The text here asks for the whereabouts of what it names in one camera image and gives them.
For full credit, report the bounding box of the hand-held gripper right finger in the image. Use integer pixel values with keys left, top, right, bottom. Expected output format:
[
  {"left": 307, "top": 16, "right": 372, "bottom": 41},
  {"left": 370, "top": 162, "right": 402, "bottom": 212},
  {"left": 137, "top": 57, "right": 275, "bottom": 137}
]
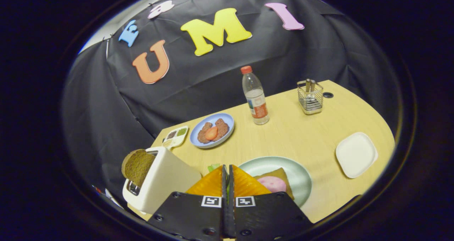
[{"left": 227, "top": 165, "right": 314, "bottom": 241}]

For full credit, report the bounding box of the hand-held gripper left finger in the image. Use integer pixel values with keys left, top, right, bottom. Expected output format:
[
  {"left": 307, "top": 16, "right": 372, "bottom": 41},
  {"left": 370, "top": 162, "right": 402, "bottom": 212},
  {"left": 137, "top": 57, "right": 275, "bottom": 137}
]
[{"left": 147, "top": 165, "right": 227, "bottom": 241}]

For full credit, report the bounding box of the brown toasted bread slice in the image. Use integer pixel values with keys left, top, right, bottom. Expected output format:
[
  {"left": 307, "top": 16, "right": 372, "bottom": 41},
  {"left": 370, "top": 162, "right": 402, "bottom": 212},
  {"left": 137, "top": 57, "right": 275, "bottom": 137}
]
[{"left": 121, "top": 149, "right": 156, "bottom": 188}]

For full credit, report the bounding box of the pink ham slice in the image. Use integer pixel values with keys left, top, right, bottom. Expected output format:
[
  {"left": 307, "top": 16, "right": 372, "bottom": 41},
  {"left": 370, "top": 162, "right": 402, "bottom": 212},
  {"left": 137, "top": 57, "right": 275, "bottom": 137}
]
[{"left": 257, "top": 176, "right": 287, "bottom": 194}]

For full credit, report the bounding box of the white toaster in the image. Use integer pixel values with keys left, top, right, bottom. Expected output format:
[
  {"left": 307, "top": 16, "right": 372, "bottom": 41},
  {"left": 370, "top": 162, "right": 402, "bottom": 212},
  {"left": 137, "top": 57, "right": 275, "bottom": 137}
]
[{"left": 122, "top": 146, "right": 202, "bottom": 215}]

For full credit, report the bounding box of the light brown bread slice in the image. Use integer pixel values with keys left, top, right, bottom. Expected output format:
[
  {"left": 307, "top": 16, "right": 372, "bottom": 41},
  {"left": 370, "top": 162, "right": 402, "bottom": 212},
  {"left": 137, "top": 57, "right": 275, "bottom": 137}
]
[{"left": 254, "top": 167, "right": 295, "bottom": 200}]

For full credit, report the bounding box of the pale green round plate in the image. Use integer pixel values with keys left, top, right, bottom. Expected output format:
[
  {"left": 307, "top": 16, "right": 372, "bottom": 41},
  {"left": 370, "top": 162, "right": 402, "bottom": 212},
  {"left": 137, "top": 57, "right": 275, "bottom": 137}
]
[{"left": 237, "top": 156, "right": 312, "bottom": 208}]

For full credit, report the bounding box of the white divided condiment tray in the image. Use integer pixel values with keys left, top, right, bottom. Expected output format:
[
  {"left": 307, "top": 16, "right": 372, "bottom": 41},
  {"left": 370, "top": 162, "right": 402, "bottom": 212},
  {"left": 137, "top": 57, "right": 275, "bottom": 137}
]
[{"left": 162, "top": 125, "right": 189, "bottom": 150}]

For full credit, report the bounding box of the brown meat patty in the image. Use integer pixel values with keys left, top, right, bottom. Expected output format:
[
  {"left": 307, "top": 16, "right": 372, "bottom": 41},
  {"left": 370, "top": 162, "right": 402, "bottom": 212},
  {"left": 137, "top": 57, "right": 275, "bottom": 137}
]
[
  {"left": 215, "top": 118, "right": 229, "bottom": 141},
  {"left": 197, "top": 122, "right": 213, "bottom": 144}
]

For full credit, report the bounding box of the blue round plate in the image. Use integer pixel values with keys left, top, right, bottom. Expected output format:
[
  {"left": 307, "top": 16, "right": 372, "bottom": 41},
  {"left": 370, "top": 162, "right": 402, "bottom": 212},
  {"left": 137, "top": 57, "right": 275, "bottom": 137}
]
[{"left": 189, "top": 113, "right": 235, "bottom": 149}]

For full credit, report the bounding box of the white square plate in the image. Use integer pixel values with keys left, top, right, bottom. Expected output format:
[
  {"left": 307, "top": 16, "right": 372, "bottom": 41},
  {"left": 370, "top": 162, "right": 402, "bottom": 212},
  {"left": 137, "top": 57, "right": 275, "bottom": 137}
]
[{"left": 335, "top": 132, "right": 378, "bottom": 179}]

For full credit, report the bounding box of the clear plastic water bottle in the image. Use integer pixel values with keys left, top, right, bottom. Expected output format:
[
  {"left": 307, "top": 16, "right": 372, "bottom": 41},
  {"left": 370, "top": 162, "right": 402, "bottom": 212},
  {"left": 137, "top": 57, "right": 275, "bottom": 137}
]
[{"left": 240, "top": 66, "right": 270, "bottom": 125}]

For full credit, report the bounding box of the metal wire utensil holder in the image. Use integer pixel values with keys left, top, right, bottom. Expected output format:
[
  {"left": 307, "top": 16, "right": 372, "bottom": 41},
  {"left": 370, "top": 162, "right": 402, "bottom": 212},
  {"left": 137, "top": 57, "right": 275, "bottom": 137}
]
[{"left": 297, "top": 80, "right": 324, "bottom": 115}]

